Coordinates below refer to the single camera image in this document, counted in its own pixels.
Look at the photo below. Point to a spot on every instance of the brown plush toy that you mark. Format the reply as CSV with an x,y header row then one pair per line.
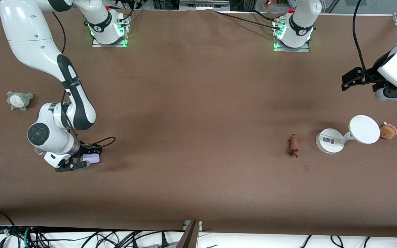
x,y
388,131

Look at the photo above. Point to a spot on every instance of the grey metal frame beam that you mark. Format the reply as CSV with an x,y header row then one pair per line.
x,y
189,237

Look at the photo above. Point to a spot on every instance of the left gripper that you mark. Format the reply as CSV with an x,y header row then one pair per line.
x,y
373,73

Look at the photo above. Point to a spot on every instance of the clear plastic cup with lid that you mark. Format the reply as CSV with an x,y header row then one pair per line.
x,y
38,151

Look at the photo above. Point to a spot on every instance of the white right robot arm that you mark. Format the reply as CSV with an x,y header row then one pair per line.
x,y
29,34

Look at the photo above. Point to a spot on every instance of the grey metal rail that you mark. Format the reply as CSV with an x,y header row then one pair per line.
x,y
203,3

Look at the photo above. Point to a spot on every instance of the black power plug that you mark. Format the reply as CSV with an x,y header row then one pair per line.
x,y
164,241

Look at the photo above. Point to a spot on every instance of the small orange background toy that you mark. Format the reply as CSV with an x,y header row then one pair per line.
x,y
266,5

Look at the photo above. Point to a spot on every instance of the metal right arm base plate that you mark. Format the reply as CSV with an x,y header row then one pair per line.
x,y
110,45

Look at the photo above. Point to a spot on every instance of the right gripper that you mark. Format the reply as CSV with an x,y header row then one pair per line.
x,y
84,152

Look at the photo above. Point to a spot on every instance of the grey-green totoro plush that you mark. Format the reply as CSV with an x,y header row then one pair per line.
x,y
19,101

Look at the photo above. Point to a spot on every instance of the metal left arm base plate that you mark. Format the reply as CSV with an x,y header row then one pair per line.
x,y
298,50

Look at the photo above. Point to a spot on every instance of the brown lion statue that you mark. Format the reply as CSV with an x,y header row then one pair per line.
x,y
293,148

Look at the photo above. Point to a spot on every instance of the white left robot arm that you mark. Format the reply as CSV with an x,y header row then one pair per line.
x,y
302,20

